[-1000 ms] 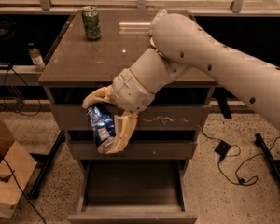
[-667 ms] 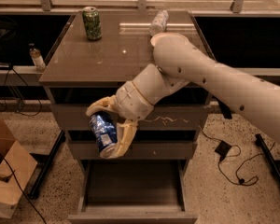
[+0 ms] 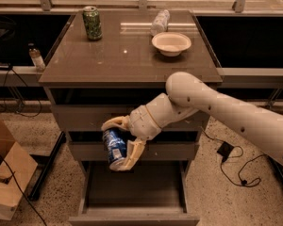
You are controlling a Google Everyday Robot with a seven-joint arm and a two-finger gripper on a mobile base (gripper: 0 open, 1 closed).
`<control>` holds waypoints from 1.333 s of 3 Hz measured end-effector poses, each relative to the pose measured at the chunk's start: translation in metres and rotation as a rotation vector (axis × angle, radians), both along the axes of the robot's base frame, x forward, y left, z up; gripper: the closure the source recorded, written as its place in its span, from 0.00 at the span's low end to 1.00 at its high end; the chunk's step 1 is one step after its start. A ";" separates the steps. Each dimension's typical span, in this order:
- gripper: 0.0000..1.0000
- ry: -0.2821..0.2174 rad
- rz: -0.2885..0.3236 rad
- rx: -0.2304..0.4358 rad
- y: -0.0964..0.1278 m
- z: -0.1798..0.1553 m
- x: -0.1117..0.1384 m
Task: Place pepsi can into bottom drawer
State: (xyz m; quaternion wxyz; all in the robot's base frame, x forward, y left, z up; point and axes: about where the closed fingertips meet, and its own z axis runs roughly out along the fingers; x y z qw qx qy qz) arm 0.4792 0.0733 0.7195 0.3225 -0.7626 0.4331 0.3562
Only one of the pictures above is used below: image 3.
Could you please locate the black power adapter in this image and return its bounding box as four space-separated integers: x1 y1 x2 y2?
217 142 234 162

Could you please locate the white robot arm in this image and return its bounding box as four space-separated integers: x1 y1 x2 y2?
102 72 283 170

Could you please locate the blue pepsi can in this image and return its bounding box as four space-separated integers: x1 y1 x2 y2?
103 128 127 171

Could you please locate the clear plastic water bottle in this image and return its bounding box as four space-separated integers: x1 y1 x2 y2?
150 9 170 36

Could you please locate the black cable at left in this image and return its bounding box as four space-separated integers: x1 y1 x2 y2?
0 66 48 226

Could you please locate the black device on ledge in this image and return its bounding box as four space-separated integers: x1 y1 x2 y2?
0 62 12 71

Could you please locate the white paper bowl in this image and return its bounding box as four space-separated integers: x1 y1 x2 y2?
152 32 191 57

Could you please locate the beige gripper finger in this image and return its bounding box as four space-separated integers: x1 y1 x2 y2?
101 116 128 131
117 138 146 171

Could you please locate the green soda can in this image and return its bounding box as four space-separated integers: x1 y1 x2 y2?
82 6 102 40

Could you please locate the cardboard box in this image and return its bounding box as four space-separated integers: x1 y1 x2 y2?
0 121 38 220

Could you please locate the black cable on floor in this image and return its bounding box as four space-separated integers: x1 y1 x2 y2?
200 126 268 188

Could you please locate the top drawer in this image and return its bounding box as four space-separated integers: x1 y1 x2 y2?
51 105 209 132

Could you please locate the open bottom drawer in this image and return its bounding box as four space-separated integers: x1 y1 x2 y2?
69 161 200 226

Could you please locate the small bottle on ledge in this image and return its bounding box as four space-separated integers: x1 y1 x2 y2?
28 43 45 72

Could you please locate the black left table leg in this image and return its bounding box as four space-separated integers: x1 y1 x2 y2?
28 132 66 201

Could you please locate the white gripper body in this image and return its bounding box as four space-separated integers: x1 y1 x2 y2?
128 105 161 141

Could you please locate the middle drawer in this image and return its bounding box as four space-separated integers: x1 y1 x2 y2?
68 142 199 161

